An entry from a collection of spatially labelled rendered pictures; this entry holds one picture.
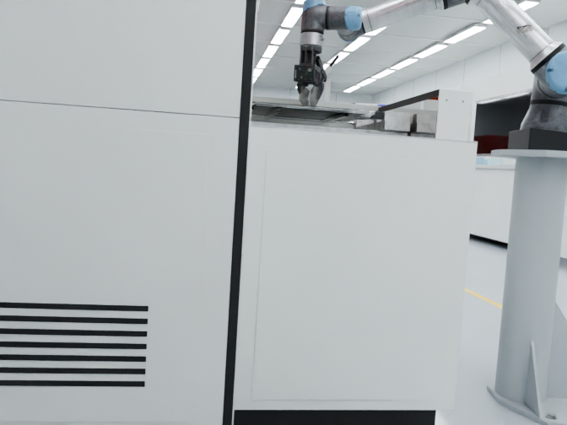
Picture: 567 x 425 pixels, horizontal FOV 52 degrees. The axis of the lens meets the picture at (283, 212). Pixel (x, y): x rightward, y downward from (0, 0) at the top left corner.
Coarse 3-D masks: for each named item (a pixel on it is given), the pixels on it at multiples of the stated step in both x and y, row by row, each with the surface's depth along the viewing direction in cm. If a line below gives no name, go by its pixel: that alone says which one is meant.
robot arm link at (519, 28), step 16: (464, 0) 180; (480, 0) 176; (496, 0) 174; (512, 0) 175; (496, 16) 176; (512, 16) 173; (528, 16) 174; (512, 32) 175; (528, 32) 173; (544, 32) 174; (528, 48) 174; (544, 48) 172; (560, 48) 170; (544, 64) 172; (560, 64) 169; (544, 80) 174; (560, 80) 169; (560, 96) 179
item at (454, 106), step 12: (444, 96) 161; (456, 96) 161; (468, 96) 162; (444, 108) 161; (456, 108) 161; (468, 108) 162; (444, 120) 161; (456, 120) 162; (468, 120) 162; (444, 132) 161; (456, 132) 162
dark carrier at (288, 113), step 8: (256, 112) 194; (264, 112) 192; (280, 112) 189; (288, 112) 187; (296, 112) 185; (304, 112) 184; (312, 112) 182; (320, 112) 180; (328, 112) 179; (320, 120) 208; (344, 120) 201
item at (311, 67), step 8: (304, 48) 188; (312, 48) 188; (320, 48) 190; (304, 56) 190; (312, 56) 189; (304, 64) 188; (312, 64) 189; (296, 72) 191; (304, 72) 188; (312, 72) 187; (320, 72) 192; (296, 80) 191; (304, 80) 188; (312, 80) 187; (320, 80) 193
